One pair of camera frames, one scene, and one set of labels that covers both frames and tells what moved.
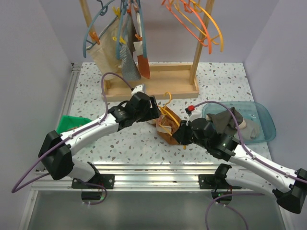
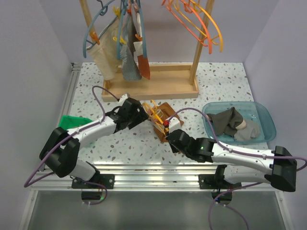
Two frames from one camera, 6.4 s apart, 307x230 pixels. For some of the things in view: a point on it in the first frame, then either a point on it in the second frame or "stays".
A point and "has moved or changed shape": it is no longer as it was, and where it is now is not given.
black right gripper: (180, 134) to (174, 150)
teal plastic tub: (254, 110) stays
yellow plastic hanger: (165, 110) has moved or changed shape
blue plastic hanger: (87, 44) stays
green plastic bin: (68, 122) stays
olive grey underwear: (224, 122) stays
